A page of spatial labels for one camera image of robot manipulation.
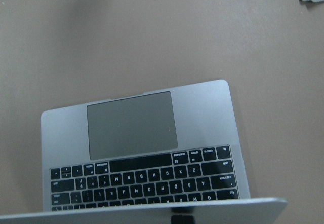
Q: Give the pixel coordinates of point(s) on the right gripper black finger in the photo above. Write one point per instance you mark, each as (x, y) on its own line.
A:
(182, 219)

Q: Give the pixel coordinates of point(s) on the grey laptop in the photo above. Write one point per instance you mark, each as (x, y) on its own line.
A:
(145, 158)

